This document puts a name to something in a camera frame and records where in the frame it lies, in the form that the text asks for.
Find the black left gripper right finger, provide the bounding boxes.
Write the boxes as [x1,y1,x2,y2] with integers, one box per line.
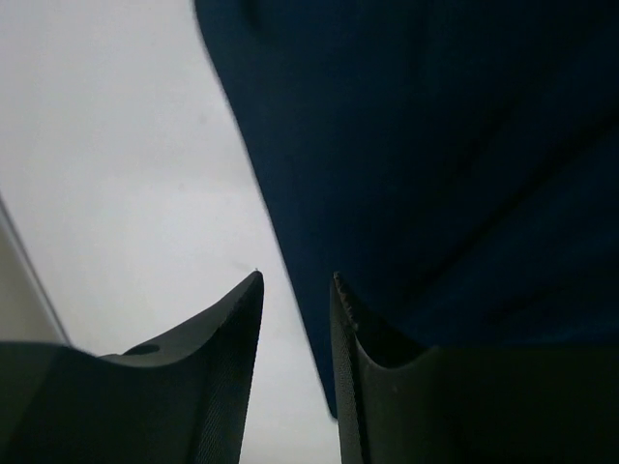
[330,276,618,463]

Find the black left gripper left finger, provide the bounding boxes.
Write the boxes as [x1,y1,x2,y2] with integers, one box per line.
[1,272,264,463]

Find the navy blue shorts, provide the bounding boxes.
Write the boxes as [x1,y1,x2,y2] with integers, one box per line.
[195,1,618,405]

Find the aluminium table edge rail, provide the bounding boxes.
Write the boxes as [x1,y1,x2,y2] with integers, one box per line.
[1,201,71,345]

